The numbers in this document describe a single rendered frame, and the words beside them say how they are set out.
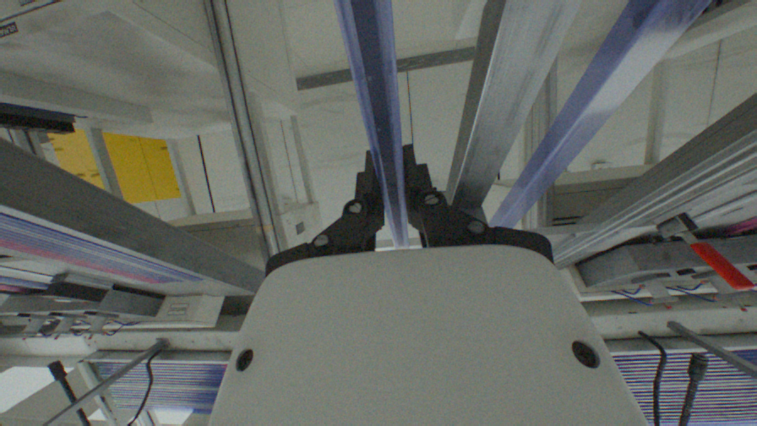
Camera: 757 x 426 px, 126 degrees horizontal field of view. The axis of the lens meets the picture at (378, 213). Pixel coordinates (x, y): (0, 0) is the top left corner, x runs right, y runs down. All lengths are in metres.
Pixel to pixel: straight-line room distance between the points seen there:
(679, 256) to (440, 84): 1.81
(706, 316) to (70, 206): 1.20
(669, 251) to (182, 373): 1.23
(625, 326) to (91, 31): 1.23
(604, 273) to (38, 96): 1.24
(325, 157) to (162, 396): 1.73
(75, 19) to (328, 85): 1.73
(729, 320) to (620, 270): 0.42
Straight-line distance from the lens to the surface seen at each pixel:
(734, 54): 3.36
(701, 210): 0.54
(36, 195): 0.44
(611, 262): 0.60
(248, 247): 0.86
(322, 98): 2.16
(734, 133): 0.43
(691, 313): 0.91
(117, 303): 0.84
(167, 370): 1.03
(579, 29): 0.82
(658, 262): 0.59
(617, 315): 0.79
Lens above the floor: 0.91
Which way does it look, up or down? 11 degrees up
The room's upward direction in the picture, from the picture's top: 173 degrees clockwise
